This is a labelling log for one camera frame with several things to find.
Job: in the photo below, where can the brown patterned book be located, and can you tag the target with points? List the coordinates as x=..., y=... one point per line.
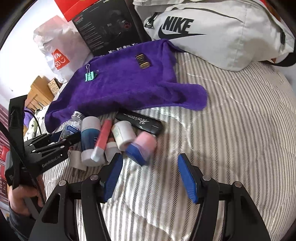
x=54, y=85

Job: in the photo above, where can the small white cap bottle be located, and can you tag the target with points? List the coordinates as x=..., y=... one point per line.
x=111, y=149

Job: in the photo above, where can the teal binder clip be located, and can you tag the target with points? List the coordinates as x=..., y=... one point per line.
x=90, y=75

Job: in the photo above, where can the person left hand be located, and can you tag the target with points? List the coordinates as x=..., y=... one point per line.
x=17, y=198

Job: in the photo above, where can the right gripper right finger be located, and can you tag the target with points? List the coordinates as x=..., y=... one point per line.
x=242, y=220

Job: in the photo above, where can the white Miniso shopping bag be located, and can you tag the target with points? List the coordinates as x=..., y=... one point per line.
x=63, y=47

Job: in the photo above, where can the wooden bedside furniture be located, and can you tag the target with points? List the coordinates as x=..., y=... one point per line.
x=39, y=95

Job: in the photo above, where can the pink white tube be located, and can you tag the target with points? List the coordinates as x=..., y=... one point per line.
x=98, y=151

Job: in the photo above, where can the small white jar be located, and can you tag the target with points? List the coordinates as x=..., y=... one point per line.
x=123, y=134

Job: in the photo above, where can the grey Nike bag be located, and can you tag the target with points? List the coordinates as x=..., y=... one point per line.
x=228, y=34

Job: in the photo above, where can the purple towel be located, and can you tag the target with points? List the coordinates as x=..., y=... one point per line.
x=122, y=84

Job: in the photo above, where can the striped quilt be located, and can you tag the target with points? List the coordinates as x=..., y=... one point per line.
x=246, y=133

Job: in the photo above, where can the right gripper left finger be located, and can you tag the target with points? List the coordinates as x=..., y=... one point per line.
x=57, y=219

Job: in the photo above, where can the black headset box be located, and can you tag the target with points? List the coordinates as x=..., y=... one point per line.
x=106, y=27

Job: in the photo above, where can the blue white cylinder container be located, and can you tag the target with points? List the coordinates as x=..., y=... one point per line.
x=90, y=130

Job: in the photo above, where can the pink blue round container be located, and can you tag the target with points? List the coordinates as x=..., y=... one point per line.
x=142, y=148

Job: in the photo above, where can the gold black lipstick tube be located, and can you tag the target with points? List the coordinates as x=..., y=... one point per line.
x=142, y=61

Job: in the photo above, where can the black pen case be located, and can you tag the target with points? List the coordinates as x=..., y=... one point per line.
x=141, y=122

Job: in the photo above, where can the clear candy bottle watermelon label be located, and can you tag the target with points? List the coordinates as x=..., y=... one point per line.
x=73, y=125

